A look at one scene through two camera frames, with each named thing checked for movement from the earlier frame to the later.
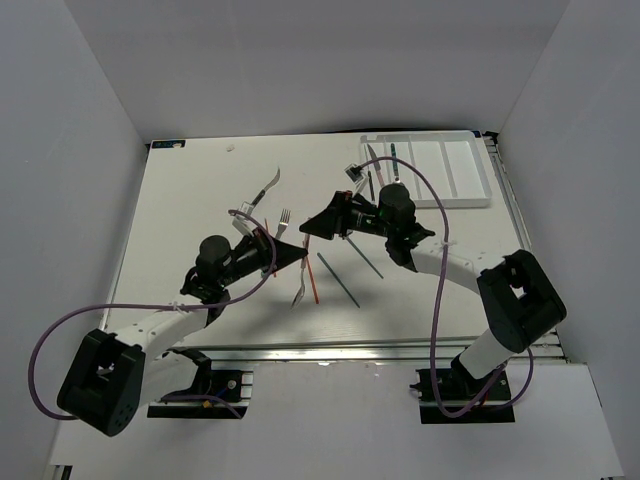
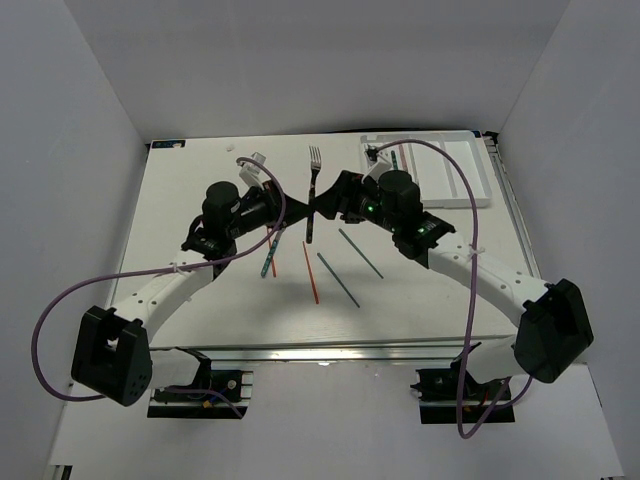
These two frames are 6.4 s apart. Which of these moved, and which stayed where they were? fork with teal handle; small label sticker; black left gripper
Moved: fork with teal handle; black left gripper
Stayed: small label sticker
